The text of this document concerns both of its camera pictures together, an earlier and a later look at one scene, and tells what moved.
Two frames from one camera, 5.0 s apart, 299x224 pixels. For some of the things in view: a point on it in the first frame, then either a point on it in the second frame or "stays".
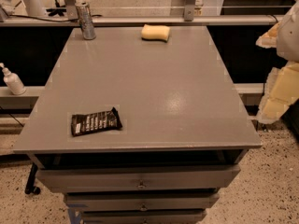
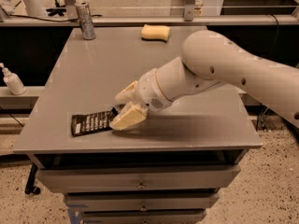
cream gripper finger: [269, 39] → [127, 94]
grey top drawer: [110, 178] stays
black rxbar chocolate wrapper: [83, 123] stays
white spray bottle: [13, 81] stays
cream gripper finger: [281, 91] → [131, 115]
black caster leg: [30, 186] stays
